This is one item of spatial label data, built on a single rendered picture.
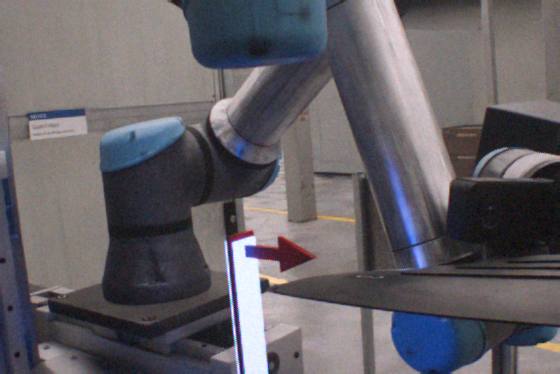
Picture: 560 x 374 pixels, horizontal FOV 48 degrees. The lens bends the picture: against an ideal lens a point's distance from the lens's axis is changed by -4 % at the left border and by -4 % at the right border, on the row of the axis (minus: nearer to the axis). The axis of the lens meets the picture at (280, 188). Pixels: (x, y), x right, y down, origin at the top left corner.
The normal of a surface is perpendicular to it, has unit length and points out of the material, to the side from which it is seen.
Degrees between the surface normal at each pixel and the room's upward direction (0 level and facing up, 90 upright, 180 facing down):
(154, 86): 89
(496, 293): 1
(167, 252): 72
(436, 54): 90
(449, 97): 90
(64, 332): 90
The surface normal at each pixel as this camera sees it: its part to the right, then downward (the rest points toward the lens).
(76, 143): 0.77, 0.02
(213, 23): -0.54, 0.20
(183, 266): 0.64, -0.26
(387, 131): -0.39, 0.01
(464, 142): -0.74, 0.15
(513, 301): -0.11, -0.98
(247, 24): -0.10, 0.18
